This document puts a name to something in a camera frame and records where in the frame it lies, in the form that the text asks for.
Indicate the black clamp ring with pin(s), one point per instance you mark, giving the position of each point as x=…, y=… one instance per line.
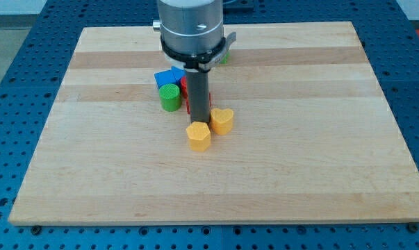
x=202, y=62

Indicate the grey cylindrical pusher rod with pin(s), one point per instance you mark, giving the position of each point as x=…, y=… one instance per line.
x=198, y=95

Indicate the yellow heart block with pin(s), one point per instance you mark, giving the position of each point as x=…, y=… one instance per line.
x=222, y=120

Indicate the green block behind arm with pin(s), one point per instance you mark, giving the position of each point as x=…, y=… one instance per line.
x=225, y=58

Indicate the red block behind rod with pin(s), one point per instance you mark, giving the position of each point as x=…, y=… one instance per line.
x=183, y=86

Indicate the blue block behind cube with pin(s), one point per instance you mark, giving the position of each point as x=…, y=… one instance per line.
x=178, y=74

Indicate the green cylinder block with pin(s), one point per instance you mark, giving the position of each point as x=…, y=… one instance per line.
x=170, y=97

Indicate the yellow hexagon block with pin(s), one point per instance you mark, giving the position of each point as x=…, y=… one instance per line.
x=199, y=136

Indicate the wooden board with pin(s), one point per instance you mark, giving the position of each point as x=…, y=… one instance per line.
x=313, y=142

